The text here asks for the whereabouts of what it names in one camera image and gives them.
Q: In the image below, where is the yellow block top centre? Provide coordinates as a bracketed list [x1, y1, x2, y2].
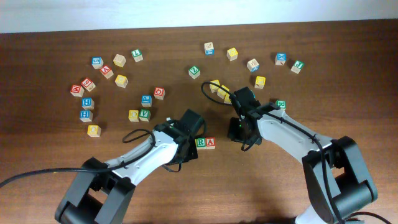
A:
[226, 47, 238, 61]

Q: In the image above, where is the yellow D letter block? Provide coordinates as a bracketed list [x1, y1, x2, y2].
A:
[87, 124, 101, 138]

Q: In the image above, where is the wood block blue D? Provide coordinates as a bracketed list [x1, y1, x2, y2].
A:
[247, 58, 259, 72]

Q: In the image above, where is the yellow E letter block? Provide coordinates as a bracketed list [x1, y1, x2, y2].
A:
[224, 94, 231, 105]

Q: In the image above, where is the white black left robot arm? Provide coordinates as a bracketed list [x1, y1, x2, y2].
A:
[55, 110, 205, 223]

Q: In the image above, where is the plain wood yellow block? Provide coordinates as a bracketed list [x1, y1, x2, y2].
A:
[113, 54, 126, 67]

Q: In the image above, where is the blue sided wood block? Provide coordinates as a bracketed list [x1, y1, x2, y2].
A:
[204, 42, 215, 55]

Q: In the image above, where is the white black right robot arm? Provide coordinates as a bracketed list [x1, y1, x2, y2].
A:
[228, 87, 378, 223]

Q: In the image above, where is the blue H block upper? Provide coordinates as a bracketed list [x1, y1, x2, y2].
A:
[81, 98, 95, 110]

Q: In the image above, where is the green R letter block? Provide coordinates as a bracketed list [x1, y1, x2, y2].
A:
[195, 138, 206, 150]

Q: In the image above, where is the green J letter block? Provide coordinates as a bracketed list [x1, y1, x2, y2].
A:
[290, 60, 305, 74]

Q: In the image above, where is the yellow S letter block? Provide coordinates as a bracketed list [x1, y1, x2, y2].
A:
[210, 80, 220, 93]

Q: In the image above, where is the yellow M letter block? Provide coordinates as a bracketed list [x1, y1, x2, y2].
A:
[217, 85, 229, 99]

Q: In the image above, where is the yellow block right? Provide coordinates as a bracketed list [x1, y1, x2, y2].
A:
[254, 76, 266, 89]

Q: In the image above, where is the blue H letter block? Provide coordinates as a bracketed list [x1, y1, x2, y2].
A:
[79, 110, 93, 122]

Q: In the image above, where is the red A letter block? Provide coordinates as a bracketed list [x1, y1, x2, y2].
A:
[205, 138, 216, 149]

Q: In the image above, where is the blue K letter block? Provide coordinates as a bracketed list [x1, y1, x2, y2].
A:
[275, 53, 287, 65]

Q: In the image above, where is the red A block upper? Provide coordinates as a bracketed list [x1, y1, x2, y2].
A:
[100, 65, 114, 79]

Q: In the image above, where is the green V letter block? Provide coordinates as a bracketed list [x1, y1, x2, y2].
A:
[139, 109, 151, 122]

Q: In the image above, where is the green L letter block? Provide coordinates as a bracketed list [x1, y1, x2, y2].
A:
[131, 49, 143, 62]

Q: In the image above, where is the green Z letter block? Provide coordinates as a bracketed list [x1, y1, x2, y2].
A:
[188, 66, 200, 79]

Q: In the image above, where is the red Q letter block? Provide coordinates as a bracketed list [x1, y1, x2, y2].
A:
[154, 87, 165, 100]

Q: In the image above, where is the yellow G letter block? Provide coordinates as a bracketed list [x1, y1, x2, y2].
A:
[115, 75, 128, 88]

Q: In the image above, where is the red M letter block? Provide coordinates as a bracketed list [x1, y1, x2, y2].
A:
[70, 85, 85, 97]

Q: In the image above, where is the green R block right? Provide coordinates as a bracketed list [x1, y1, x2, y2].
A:
[276, 100, 286, 110]

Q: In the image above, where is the blue P letter block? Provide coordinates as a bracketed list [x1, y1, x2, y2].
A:
[141, 95, 152, 107]

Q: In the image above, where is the yellow O letter block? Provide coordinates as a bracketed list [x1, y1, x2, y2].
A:
[128, 110, 140, 122]

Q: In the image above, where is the blue 5 number block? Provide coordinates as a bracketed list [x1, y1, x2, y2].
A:
[91, 57, 104, 70]

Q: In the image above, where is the red 6 number block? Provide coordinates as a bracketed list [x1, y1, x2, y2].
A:
[81, 78, 96, 91]

